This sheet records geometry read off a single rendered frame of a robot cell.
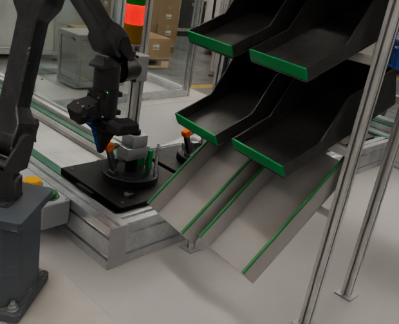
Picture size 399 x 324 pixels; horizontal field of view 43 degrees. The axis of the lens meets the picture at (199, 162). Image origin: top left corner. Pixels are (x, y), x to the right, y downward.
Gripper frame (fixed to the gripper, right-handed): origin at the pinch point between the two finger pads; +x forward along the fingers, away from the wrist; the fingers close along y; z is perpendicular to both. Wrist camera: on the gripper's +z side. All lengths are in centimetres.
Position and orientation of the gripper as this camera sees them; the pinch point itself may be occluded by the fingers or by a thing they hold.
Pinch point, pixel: (101, 138)
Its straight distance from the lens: 117.2
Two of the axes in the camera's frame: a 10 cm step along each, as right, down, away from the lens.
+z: -6.9, 1.6, -7.0
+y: 7.0, 3.6, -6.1
